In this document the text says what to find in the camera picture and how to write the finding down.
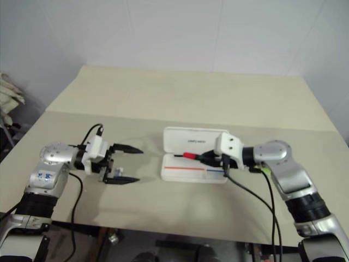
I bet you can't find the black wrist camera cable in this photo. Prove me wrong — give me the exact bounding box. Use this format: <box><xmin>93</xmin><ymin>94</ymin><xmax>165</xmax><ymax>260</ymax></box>
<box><xmin>77</xmin><ymin>124</ymin><xmax>105</xmax><ymax>150</ymax></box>
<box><xmin>221</xmin><ymin>154</ymin><xmax>278</xmax><ymax>262</ymax></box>

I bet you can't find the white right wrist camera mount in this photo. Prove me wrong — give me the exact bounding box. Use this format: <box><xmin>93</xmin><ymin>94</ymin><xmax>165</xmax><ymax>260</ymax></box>
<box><xmin>214</xmin><ymin>132</ymin><xmax>245</xmax><ymax>170</ymax></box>

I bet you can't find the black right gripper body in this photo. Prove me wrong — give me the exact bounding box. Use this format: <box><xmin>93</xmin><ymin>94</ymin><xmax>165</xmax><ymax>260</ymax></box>
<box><xmin>216</xmin><ymin>153</ymin><xmax>238</xmax><ymax>169</ymax></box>

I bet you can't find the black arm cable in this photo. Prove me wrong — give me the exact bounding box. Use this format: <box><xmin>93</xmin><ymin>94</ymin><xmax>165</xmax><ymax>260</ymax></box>
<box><xmin>68</xmin><ymin>172</ymin><xmax>84</xmax><ymax>253</ymax></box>
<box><xmin>248</xmin><ymin>166</ymin><xmax>284</xmax><ymax>262</ymax></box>

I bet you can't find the black left wrist camera cable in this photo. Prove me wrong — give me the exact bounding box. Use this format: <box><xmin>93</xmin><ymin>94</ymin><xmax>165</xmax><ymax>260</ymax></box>
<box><xmin>77</xmin><ymin>124</ymin><xmax>105</xmax><ymax>150</ymax></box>

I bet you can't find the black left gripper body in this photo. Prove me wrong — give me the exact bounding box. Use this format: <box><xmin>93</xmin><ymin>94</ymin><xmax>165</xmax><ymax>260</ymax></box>
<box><xmin>98</xmin><ymin>145</ymin><xmax>116</xmax><ymax>183</ymax></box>

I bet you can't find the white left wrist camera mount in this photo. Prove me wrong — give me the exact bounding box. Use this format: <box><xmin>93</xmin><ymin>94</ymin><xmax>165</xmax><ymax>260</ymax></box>
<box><xmin>81</xmin><ymin>134</ymin><xmax>110</xmax><ymax>174</ymax></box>

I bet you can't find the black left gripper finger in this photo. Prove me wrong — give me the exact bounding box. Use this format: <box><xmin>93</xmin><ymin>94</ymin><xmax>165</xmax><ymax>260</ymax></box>
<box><xmin>103</xmin><ymin>176</ymin><xmax>141</xmax><ymax>186</ymax></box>
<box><xmin>113</xmin><ymin>142</ymin><xmax>145</xmax><ymax>156</ymax></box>

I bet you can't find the red and black marker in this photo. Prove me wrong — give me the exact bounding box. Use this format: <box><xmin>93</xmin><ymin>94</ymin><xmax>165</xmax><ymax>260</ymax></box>
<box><xmin>173</xmin><ymin>151</ymin><xmax>204</xmax><ymax>162</ymax></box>

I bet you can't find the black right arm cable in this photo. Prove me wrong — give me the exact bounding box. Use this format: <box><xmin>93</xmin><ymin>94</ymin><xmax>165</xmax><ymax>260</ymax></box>
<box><xmin>248</xmin><ymin>166</ymin><xmax>284</xmax><ymax>262</ymax></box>

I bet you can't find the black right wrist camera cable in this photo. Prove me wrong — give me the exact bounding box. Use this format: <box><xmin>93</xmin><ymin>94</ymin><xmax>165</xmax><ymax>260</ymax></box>
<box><xmin>221</xmin><ymin>154</ymin><xmax>278</xmax><ymax>262</ymax></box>

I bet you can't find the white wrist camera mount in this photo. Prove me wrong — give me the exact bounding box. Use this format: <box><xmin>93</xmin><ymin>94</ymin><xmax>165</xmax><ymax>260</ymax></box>
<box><xmin>214</xmin><ymin>132</ymin><xmax>245</xmax><ymax>170</ymax></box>
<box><xmin>81</xmin><ymin>134</ymin><xmax>110</xmax><ymax>174</ymax></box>

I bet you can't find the black metal stand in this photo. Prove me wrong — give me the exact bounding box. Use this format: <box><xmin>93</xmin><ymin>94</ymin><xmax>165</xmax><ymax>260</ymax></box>
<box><xmin>0</xmin><ymin>121</ymin><xmax>23</xmax><ymax>153</ymax></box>

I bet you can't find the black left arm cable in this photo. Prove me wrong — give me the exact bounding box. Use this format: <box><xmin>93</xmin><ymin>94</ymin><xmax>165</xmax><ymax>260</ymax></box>
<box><xmin>68</xmin><ymin>172</ymin><xmax>84</xmax><ymax>253</ymax></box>

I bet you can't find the white plastic pencil case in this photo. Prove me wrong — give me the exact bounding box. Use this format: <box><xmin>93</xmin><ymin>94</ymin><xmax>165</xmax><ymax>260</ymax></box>
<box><xmin>160</xmin><ymin>126</ymin><xmax>231</xmax><ymax>186</ymax></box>

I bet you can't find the crumpled white cloth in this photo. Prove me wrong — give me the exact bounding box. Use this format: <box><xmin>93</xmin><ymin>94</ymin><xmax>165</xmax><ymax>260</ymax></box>
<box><xmin>0</xmin><ymin>71</ymin><xmax>27</xmax><ymax>129</ymax></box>

